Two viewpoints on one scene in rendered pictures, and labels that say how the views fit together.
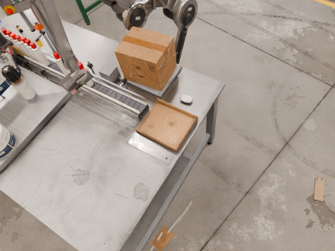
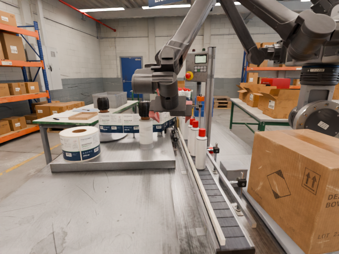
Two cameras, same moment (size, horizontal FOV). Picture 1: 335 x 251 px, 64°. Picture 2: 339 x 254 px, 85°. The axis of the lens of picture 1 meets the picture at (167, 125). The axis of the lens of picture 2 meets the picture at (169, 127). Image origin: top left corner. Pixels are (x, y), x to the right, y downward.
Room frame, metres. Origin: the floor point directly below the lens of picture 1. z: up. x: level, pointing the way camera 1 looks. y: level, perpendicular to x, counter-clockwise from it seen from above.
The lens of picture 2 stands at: (0.58, -0.01, 1.33)
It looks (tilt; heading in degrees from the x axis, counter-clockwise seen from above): 16 degrees down; 44
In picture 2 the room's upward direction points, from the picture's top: straight up
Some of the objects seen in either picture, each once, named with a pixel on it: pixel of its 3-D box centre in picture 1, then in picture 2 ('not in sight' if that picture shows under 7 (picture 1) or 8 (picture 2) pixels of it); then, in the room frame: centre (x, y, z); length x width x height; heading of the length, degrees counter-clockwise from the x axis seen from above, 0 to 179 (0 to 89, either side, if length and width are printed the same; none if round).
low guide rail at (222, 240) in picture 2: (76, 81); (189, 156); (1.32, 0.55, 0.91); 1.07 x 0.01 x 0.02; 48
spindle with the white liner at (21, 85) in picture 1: (20, 83); (146, 124); (1.29, 0.87, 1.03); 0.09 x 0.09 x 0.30
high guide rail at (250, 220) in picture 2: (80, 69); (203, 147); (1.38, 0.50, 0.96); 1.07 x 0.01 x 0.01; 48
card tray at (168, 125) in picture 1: (166, 123); not in sight; (0.87, 0.00, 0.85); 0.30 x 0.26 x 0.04; 48
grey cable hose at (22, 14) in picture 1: (25, 18); (198, 96); (1.73, 0.80, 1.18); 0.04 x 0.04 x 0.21
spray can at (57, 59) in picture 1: (62, 64); (191, 135); (1.43, 0.62, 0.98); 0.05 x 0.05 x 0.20
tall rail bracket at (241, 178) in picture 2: (124, 87); (234, 192); (1.18, 0.23, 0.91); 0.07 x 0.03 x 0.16; 138
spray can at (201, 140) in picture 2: (85, 74); (201, 148); (1.30, 0.46, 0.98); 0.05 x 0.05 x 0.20
